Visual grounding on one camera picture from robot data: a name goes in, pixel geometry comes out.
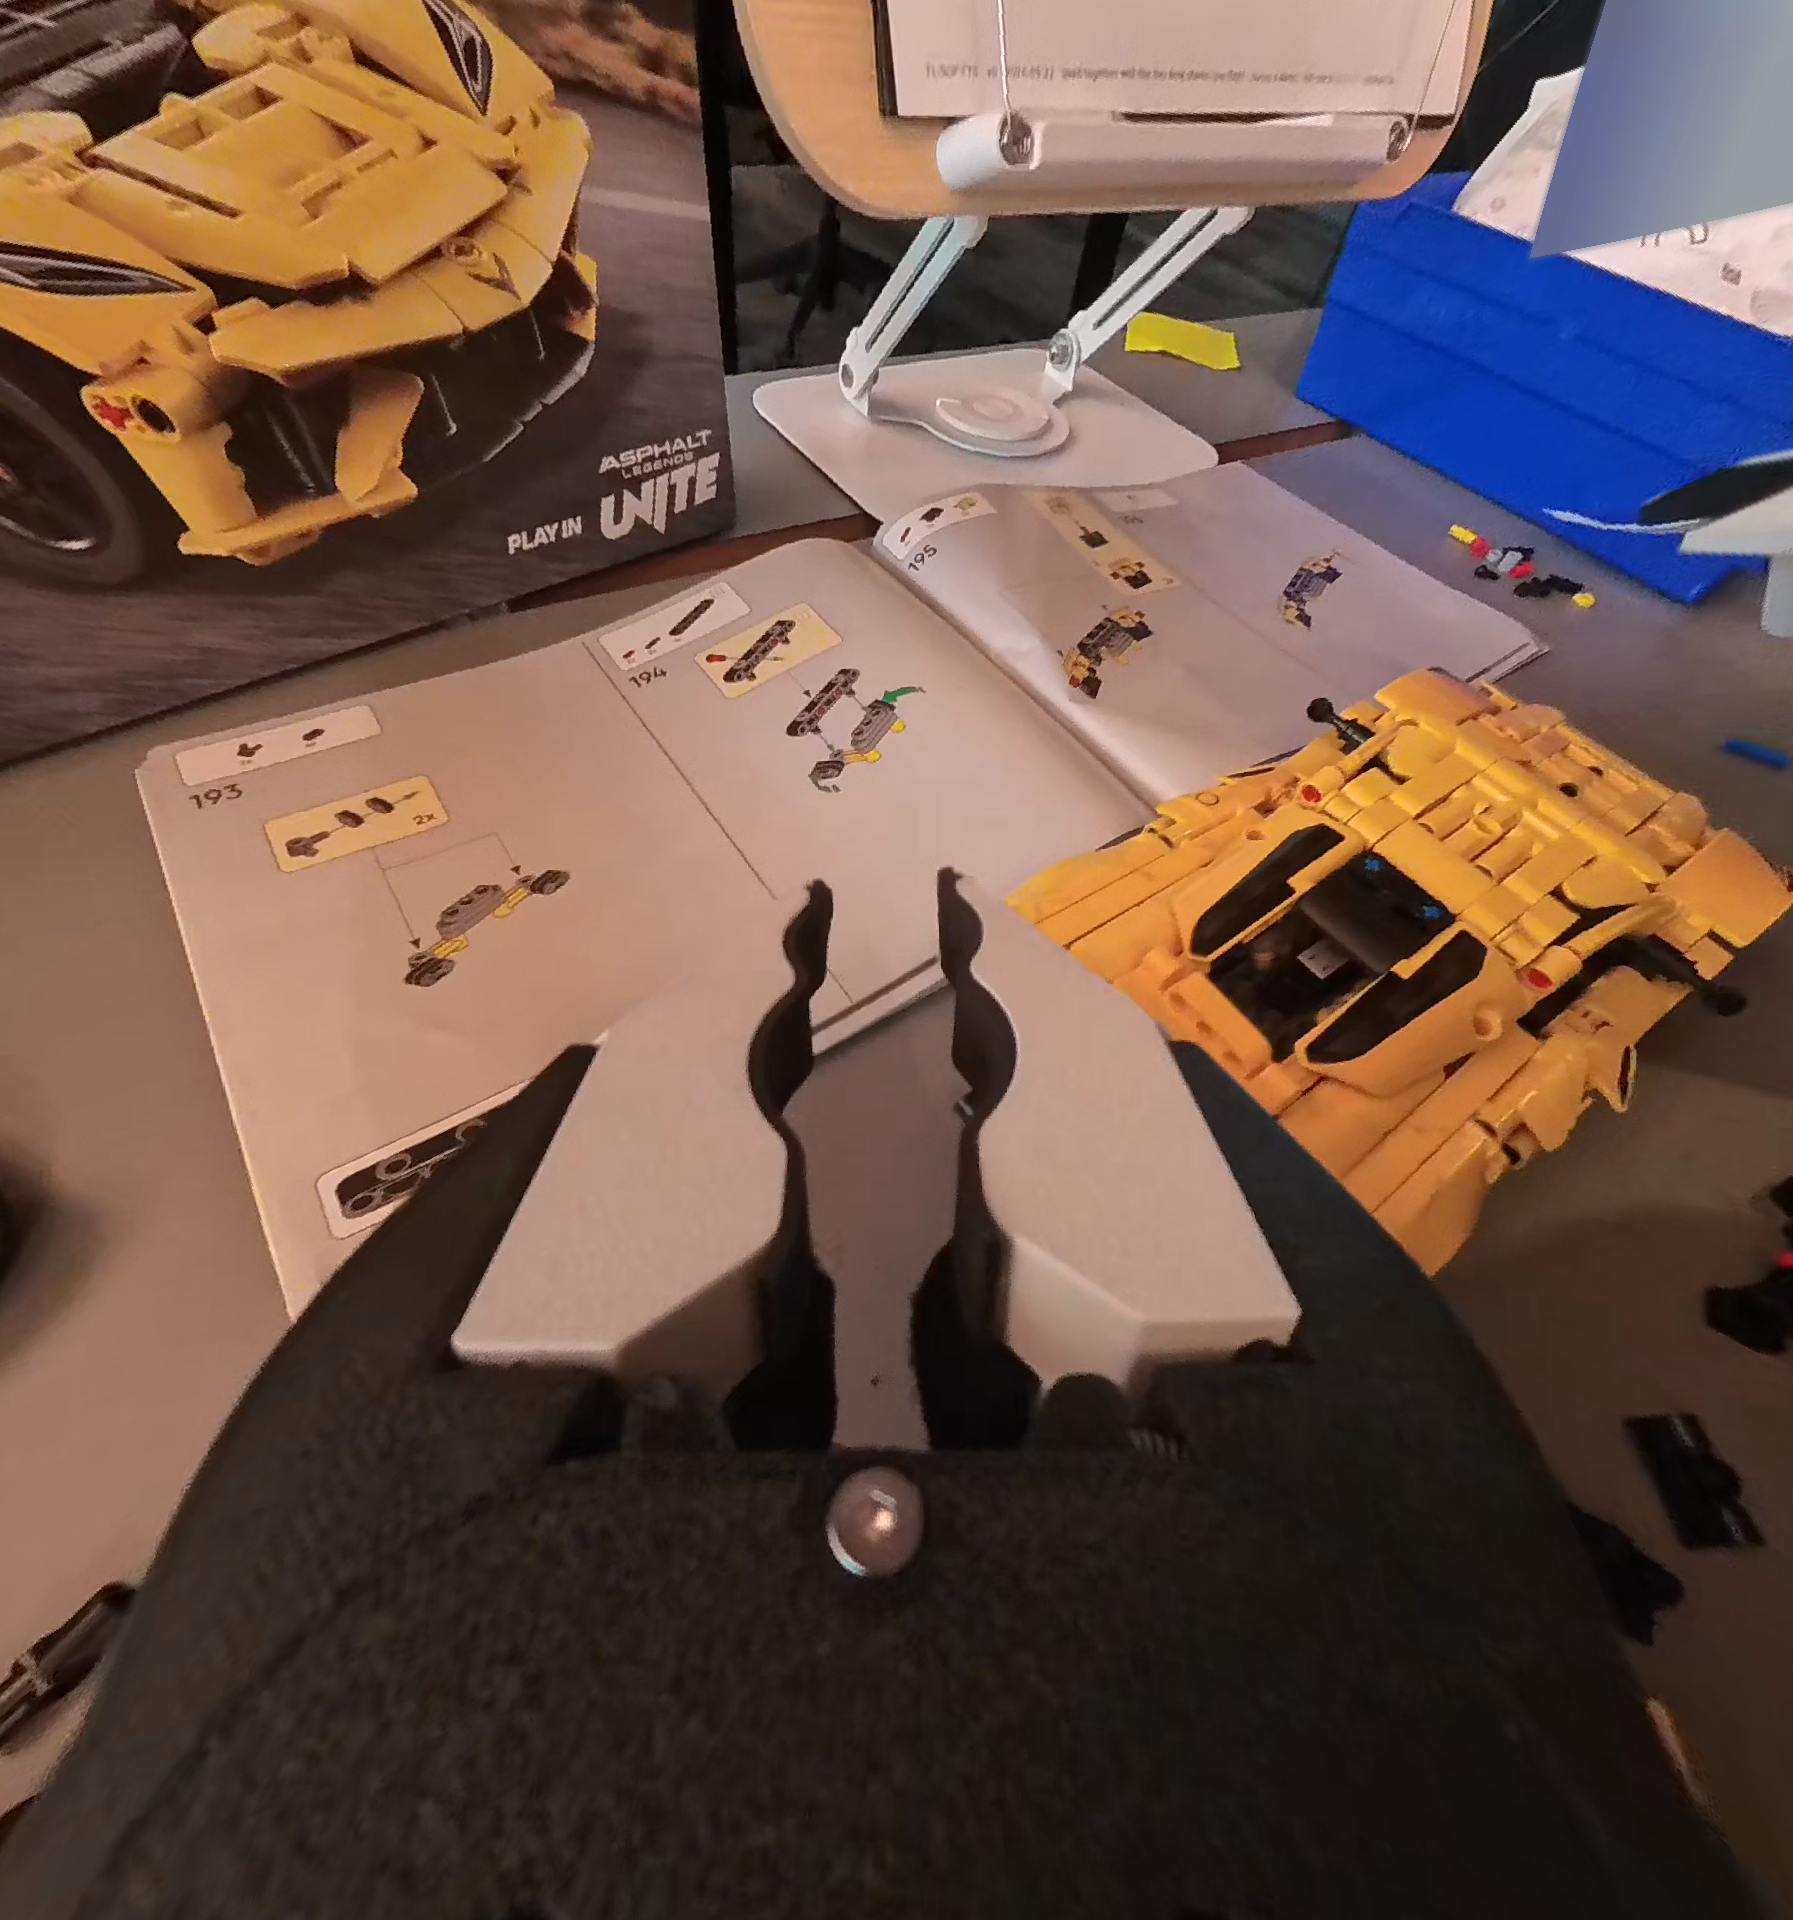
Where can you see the black brick beam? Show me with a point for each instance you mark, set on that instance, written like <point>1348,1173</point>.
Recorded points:
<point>1773,1276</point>

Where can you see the open instruction booklet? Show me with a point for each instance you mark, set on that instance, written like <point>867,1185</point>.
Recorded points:
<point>535,780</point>

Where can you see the yellow toy brick car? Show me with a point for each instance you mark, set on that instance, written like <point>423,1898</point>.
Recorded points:
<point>1435,840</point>

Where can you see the patterned paper bag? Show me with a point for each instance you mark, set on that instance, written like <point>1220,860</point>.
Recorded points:
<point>1736,286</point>

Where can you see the printed instruction sheet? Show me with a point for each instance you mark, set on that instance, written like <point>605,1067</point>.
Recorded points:
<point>1182,45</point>

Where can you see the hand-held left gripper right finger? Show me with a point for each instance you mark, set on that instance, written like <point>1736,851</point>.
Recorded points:
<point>1119,1186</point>

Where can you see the wooden book stand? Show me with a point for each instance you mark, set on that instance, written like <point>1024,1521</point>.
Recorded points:
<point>835,107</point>

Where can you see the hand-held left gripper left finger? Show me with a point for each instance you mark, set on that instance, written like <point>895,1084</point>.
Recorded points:
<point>641,1201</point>

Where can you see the toy car box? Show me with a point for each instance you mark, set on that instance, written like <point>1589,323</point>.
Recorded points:
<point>311,374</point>

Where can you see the dark brick axle piece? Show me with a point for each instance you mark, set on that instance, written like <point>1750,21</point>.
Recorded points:
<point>34,1672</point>

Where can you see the yellow tape strip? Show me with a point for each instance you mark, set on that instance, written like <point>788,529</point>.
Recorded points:
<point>1182,342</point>

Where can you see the black flat brick piece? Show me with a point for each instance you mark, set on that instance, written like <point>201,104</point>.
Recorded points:
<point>1691,1479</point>

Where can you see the blue plastic bin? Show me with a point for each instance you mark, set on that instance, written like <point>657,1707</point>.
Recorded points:
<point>1511,374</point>

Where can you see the grey desk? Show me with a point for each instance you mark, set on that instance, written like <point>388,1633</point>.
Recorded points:
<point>84,1425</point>

